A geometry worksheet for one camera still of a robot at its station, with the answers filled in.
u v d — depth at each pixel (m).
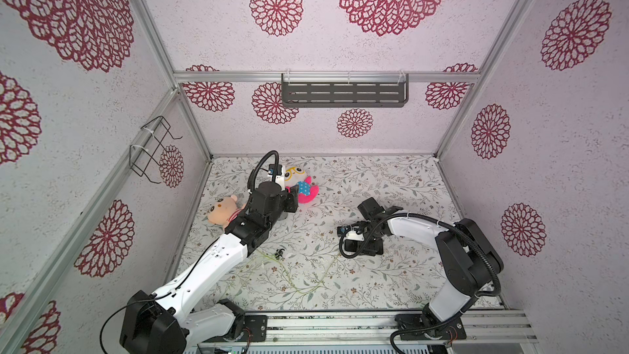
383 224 0.67
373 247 0.81
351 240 0.81
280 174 0.67
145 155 0.76
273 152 0.58
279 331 0.75
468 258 0.47
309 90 0.93
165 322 0.38
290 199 0.67
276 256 0.88
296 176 1.05
